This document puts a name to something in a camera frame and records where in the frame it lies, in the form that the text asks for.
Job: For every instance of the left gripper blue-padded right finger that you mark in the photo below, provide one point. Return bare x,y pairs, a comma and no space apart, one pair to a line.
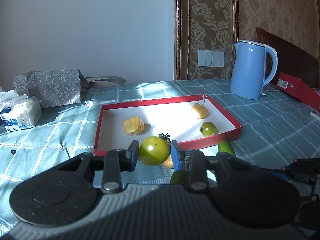
196,163

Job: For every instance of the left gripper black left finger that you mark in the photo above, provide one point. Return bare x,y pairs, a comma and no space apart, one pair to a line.
113,163

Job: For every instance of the small brown longan fruit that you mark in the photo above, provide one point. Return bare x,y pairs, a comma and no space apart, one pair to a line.
168,163

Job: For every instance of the cut cucumber piece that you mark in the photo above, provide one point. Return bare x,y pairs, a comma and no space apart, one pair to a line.
225,146

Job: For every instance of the green tomato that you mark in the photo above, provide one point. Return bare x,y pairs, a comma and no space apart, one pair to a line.
155,150
207,129

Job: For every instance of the large yellow starfruit chunk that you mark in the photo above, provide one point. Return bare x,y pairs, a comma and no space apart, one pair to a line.
134,126

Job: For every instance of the red shallow cardboard box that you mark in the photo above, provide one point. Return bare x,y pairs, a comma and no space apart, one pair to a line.
166,115

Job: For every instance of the teal checked tablecloth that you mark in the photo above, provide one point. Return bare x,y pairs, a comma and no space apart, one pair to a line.
276,129

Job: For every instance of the red box at right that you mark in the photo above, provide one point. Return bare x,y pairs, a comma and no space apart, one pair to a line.
298,89

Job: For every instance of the grey patterned gift bag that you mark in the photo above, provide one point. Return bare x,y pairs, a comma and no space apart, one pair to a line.
55,88

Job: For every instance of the blue electric kettle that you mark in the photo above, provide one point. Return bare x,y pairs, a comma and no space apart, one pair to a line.
254,67

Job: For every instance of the tissue pack with cat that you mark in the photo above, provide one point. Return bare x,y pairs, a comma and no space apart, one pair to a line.
19,112

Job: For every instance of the dark wooden chair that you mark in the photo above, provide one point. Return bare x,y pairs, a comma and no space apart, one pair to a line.
291,59

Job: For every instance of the white wall switch panel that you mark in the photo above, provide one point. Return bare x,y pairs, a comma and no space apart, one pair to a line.
210,58

